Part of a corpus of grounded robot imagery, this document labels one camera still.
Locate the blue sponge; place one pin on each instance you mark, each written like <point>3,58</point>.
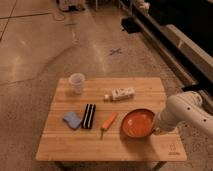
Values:
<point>73,120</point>

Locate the white machine base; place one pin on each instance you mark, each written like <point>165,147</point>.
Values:
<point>64,5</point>

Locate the orange handled brush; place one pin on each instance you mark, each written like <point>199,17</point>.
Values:
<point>108,122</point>

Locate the wooden table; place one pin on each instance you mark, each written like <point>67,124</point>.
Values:
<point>60,143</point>

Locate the black box on floor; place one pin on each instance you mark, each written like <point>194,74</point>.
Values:
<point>130,25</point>

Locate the long shelf rack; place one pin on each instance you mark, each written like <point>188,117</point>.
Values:
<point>186,29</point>

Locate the clear plastic measuring cup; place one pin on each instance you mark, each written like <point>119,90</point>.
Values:
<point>76,81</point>

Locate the black white striped eraser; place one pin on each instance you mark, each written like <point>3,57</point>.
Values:
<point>87,121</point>

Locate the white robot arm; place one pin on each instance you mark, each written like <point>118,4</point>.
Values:
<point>186,106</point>

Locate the white glue bottle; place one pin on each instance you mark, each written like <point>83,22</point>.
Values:
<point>119,94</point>

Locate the orange ceramic bowl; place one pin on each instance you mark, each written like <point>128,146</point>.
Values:
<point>137,123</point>

